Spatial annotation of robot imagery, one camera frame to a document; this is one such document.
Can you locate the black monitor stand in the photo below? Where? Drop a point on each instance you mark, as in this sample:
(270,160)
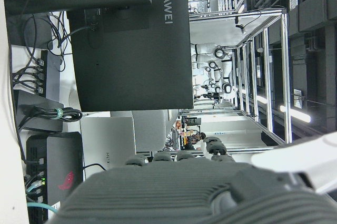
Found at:
(79,1)

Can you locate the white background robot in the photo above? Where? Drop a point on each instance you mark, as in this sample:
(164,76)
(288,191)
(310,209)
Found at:
(208,48)

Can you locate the long ceiling light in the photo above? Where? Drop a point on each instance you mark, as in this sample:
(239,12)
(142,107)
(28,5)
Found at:
(296,114)

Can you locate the seated person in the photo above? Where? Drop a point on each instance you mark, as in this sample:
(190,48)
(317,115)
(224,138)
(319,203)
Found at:
(196,138)

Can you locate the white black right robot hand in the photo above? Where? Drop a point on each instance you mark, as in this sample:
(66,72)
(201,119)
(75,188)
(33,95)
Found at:
(171,195)

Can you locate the black dock box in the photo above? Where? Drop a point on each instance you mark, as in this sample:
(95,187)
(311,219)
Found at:
(34,103)

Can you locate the aluminium frame cell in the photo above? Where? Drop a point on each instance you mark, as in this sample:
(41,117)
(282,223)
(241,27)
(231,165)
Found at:
(285,76)

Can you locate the black desktop computer red logo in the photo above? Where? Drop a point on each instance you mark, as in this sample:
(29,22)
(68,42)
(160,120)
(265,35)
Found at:
(58,155)

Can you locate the black port hub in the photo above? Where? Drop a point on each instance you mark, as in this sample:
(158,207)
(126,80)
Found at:
(51,76)

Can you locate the black Huawei monitor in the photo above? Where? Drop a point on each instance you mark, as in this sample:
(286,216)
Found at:
(131,63)

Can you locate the silver Huawei monitor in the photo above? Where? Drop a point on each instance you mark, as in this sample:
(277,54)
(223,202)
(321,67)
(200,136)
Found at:
(108,140)

